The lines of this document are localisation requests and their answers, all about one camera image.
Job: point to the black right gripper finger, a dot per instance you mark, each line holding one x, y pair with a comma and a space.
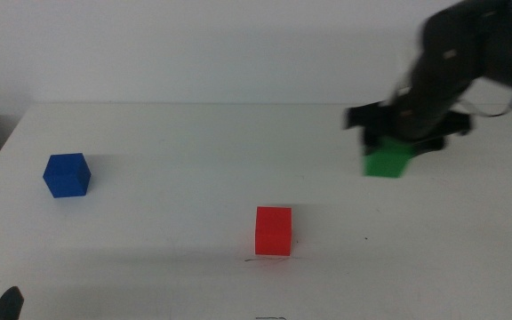
429, 146
369, 142

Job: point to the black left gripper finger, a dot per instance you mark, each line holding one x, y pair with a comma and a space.
8, 306

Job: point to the green cube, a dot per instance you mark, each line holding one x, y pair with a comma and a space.
387, 162

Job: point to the red cube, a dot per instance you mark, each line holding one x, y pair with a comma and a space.
274, 231

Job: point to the blue cube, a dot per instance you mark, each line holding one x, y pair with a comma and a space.
66, 175

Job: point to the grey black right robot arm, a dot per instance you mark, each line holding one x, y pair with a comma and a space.
451, 58

